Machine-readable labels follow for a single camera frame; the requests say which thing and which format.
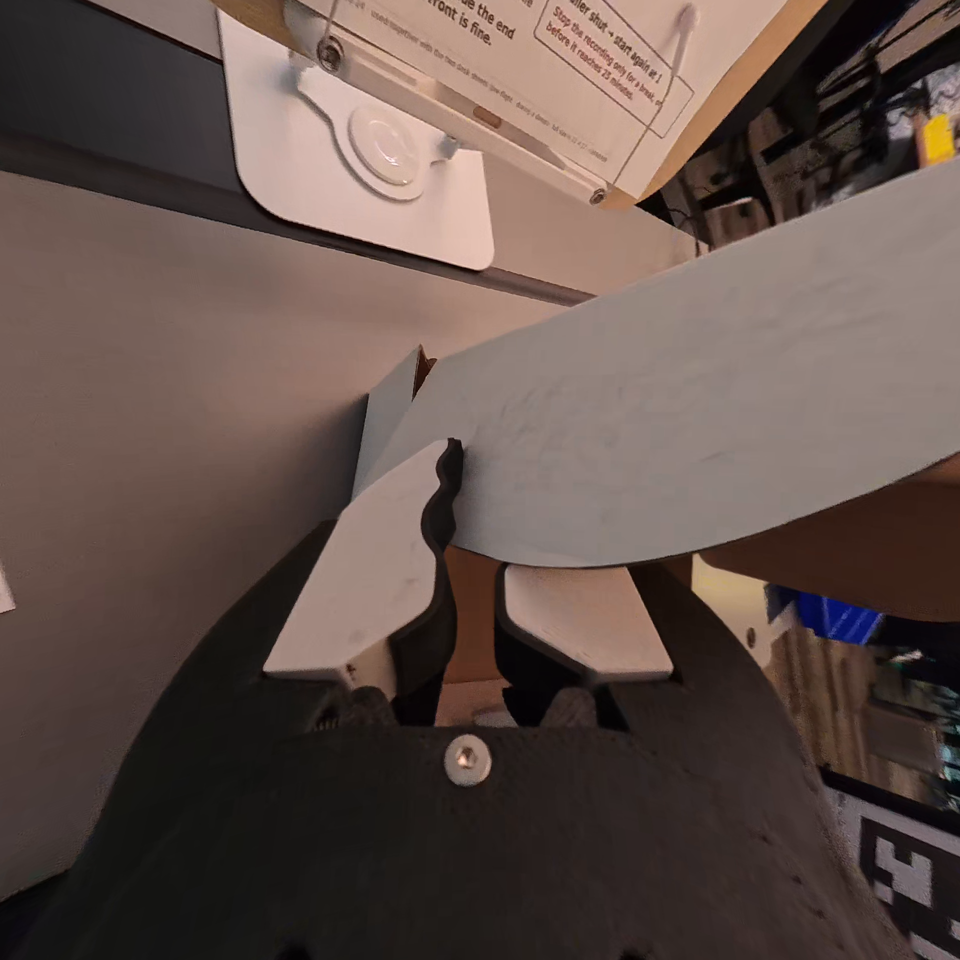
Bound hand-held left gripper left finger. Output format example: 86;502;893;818
262;437;466;725

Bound wooden board with instruction sheet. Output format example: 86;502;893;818
281;0;830;213

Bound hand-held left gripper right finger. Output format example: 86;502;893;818
495;562;675;729

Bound white cardboard box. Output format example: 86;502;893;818
348;157;960;685

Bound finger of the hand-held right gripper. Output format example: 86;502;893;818
690;555;798;670

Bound blue bin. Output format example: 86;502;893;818
765;585;886;648

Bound white metal stand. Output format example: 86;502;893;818
216;0;612;273

